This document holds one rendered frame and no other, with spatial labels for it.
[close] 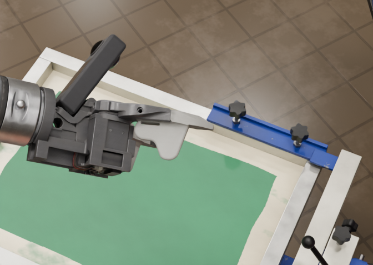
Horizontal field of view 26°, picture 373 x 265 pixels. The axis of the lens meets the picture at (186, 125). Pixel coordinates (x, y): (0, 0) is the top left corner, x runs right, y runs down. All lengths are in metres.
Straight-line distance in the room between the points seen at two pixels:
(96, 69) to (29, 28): 2.61
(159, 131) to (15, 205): 1.04
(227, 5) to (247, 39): 0.21
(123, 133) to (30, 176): 1.05
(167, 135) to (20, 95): 0.18
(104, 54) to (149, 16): 2.58
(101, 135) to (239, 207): 1.01
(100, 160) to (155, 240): 0.95
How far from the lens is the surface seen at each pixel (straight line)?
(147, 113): 0.94
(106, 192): 1.95
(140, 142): 1.07
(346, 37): 3.55
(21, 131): 0.93
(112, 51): 0.99
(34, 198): 1.96
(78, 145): 0.95
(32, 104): 0.92
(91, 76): 0.97
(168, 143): 0.95
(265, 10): 3.60
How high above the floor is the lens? 2.64
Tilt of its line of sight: 55 degrees down
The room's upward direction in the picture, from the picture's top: straight up
